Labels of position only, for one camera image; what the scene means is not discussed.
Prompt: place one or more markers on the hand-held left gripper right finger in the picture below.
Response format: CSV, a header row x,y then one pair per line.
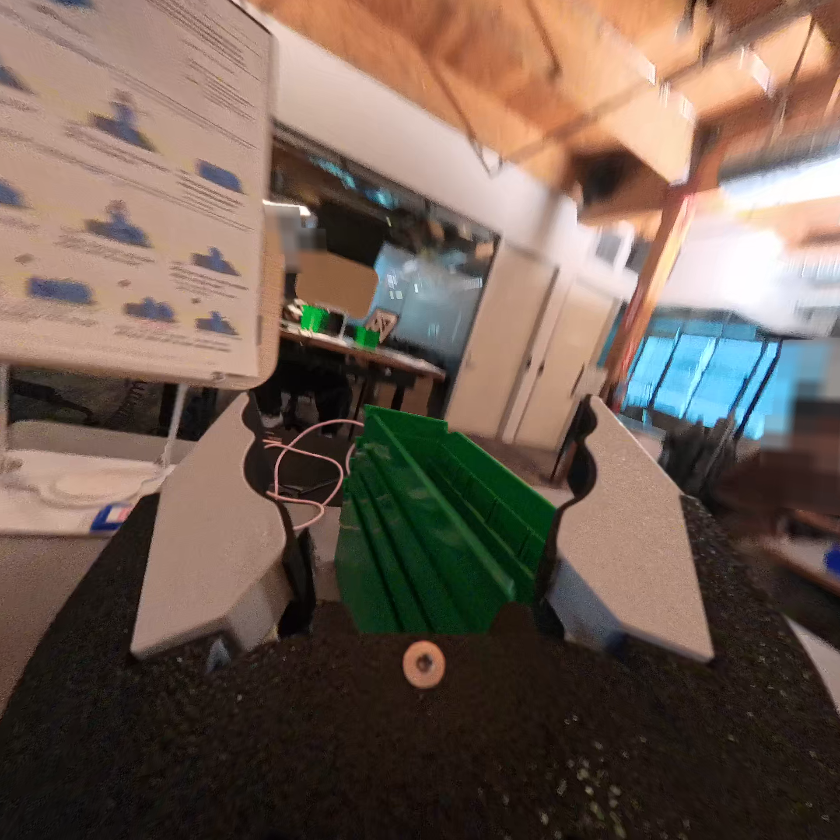
x,y
630,564

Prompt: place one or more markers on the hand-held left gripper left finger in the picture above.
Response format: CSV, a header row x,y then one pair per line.
x,y
203,564

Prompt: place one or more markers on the blue card case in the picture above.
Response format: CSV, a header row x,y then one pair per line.
x,y
111,516

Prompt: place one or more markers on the white round disc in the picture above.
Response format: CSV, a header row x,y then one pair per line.
x,y
92,487

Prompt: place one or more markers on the white flat stand base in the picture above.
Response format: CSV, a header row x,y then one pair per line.
x,y
26,512

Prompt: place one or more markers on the white door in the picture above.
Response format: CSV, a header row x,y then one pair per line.
x,y
525,341

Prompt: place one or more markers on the small green bin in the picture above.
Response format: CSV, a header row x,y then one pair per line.
x,y
313,317
366,337

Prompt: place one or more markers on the long wooden desk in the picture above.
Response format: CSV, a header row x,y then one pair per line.
x,y
394,359

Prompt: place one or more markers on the fiducial tag sign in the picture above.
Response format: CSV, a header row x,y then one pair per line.
x,y
380,325

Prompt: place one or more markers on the tan rounded panel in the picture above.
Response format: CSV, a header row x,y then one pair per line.
x,y
334,283

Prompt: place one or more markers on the black monitor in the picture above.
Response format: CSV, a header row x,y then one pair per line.
x,y
348,229

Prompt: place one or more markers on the printed instruction sheet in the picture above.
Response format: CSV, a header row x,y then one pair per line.
x,y
131,197

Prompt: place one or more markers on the wooden support post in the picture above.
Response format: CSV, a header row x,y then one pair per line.
x,y
649,282

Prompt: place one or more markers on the wall vent grille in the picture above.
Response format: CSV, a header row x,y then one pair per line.
x,y
610,244

